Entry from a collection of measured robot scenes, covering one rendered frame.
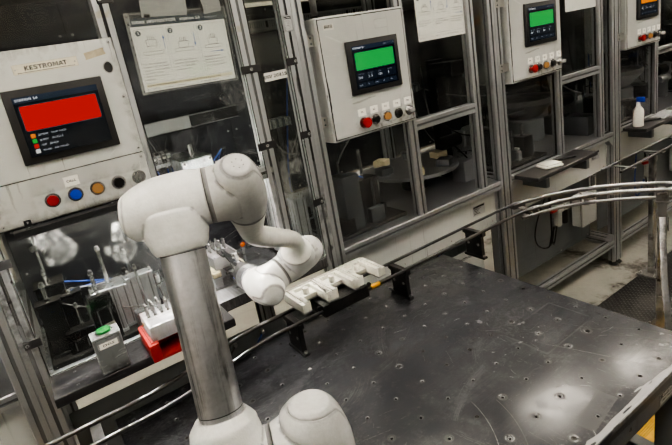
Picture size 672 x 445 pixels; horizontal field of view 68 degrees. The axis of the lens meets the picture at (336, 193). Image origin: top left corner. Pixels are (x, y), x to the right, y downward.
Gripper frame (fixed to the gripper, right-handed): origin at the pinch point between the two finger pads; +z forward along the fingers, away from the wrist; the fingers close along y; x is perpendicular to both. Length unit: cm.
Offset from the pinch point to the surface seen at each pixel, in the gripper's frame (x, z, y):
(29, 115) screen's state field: 47, -15, 66
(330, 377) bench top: -9, -50, -31
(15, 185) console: 55, -13, 48
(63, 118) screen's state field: 39, -16, 63
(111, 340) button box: 46, -27, 1
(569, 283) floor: -213, -7, -100
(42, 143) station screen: 46, -16, 58
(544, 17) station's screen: -181, -16, 66
